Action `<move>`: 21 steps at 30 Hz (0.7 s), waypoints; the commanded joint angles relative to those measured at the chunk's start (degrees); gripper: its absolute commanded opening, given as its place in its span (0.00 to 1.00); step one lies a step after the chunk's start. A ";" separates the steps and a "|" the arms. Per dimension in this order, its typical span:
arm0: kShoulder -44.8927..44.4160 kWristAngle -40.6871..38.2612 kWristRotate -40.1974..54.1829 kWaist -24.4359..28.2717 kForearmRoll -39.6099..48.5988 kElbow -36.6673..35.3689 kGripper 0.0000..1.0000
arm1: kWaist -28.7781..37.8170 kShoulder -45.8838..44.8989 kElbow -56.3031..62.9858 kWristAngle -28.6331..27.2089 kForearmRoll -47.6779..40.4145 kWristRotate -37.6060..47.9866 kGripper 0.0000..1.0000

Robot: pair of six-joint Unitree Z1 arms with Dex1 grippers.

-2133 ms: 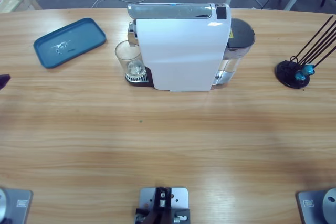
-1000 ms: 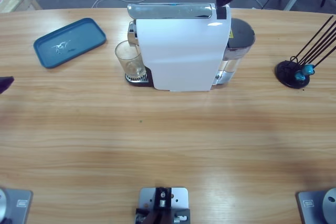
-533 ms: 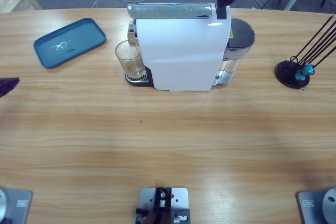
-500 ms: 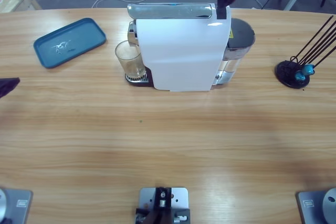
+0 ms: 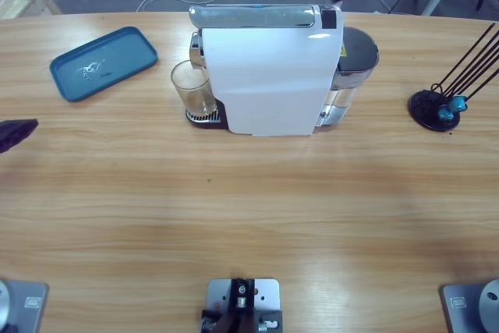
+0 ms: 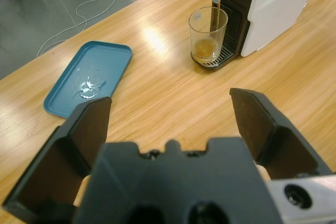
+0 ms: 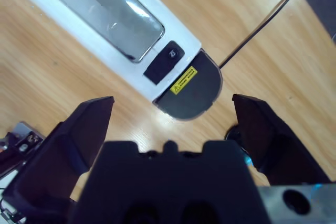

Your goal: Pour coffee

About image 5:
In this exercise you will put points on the silver coffee machine lever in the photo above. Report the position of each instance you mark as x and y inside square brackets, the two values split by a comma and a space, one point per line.
[253, 17]

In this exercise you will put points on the clear drinking glass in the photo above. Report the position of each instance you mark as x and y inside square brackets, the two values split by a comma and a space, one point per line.
[193, 89]

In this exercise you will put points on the white capsule coffee machine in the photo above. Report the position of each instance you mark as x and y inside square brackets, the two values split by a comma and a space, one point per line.
[273, 75]

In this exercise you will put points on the blue coffee capsule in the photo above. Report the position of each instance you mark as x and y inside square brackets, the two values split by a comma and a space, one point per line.
[444, 114]
[457, 103]

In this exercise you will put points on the clear water tank black lid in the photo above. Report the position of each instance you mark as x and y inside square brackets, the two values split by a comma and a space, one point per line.
[356, 52]

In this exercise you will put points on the teal plastic serving tray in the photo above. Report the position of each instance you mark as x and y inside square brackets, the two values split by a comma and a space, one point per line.
[101, 56]

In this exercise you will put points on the pale wooden crate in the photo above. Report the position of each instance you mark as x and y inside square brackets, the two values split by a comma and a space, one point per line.
[19, 1]

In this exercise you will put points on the black capsule holder with rods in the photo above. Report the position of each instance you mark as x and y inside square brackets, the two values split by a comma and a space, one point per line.
[423, 103]

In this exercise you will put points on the black drip tray metal grate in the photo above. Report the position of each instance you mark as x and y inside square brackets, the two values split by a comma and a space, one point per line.
[210, 120]

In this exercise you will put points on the white table leg post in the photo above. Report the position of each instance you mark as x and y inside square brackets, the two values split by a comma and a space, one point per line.
[343, 1]

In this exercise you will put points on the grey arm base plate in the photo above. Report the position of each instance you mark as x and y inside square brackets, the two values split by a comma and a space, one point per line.
[475, 305]
[19, 305]

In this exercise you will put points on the white camera mount dark post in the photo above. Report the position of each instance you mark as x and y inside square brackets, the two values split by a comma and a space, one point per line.
[241, 302]

